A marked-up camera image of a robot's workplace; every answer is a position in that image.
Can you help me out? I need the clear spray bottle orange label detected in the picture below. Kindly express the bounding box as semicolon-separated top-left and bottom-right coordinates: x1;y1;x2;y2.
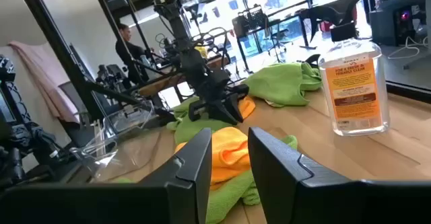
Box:
317;21;391;137

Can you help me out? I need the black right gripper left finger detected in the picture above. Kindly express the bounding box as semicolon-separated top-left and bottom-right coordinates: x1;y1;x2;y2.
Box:
0;127;213;224

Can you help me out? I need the black computer tower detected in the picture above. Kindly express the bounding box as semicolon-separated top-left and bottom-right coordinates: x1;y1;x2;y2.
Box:
368;0;426;47

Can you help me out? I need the clear plastic basket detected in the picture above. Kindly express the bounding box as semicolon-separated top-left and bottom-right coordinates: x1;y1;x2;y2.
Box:
69;98;158;184

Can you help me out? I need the black office chair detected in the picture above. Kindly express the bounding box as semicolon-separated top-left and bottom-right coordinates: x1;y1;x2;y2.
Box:
267;28;294;57

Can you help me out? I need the black draped jacket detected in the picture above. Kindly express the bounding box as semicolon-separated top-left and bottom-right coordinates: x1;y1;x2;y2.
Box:
298;0;362;44

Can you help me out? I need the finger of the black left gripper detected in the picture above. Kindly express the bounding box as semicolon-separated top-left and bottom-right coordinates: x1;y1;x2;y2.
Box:
215;94;245;126
187;99;220;122

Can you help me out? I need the orange microfiber towel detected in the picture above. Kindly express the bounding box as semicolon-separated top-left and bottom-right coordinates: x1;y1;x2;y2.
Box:
237;95;257;120
174;126;253;190

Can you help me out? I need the person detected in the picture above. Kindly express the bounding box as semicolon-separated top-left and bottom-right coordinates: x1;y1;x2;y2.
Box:
114;22;151;85

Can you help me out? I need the black wire crate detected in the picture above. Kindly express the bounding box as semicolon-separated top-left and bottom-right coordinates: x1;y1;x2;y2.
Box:
236;4;271;39

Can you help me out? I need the black equipment with cables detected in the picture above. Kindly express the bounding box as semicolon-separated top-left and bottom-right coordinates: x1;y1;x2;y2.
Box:
0;54;84;193

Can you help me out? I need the pink hanging cloth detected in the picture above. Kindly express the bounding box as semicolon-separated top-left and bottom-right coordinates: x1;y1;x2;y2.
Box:
7;40;81;124

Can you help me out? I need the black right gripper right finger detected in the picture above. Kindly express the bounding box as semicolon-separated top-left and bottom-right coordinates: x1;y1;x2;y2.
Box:
248;126;431;224

